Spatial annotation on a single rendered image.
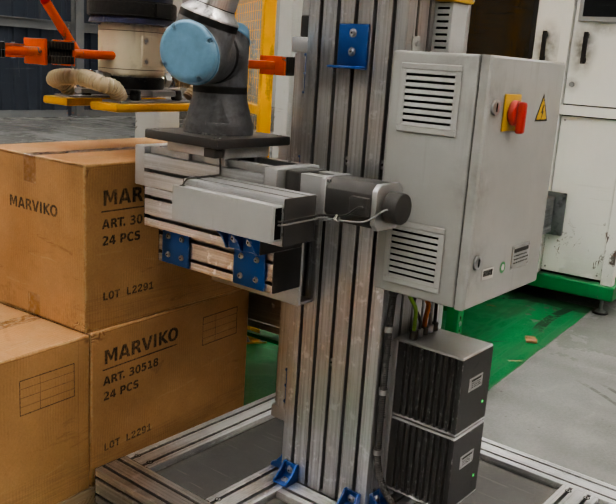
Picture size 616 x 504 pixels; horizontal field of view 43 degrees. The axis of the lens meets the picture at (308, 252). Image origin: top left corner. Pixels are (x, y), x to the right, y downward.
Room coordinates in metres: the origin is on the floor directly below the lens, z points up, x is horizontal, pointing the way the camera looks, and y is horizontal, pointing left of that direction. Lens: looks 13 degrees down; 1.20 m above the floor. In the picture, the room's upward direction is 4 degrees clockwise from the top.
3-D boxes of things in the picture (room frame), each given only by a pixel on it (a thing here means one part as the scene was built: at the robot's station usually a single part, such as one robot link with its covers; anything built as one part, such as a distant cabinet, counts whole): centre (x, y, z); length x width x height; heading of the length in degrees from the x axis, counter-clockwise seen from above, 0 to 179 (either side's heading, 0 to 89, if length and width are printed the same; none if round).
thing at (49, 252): (2.11, 0.50, 0.74); 0.60 x 0.40 x 0.40; 144
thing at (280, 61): (2.20, 0.10, 1.18); 0.09 x 0.08 x 0.05; 54
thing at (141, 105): (2.05, 0.41, 1.08); 0.34 x 0.10 x 0.05; 144
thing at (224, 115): (1.71, 0.21, 1.09); 0.15 x 0.15 x 0.10
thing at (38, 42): (1.91, 0.64, 1.18); 0.10 x 0.08 x 0.06; 54
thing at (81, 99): (2.16, 0.57, 1.08); 0.34 x 0.10 x 0.05; 144
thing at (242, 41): (1.71, 0.21, 1.20); 0.13 x 0.12 x 0.14; 168
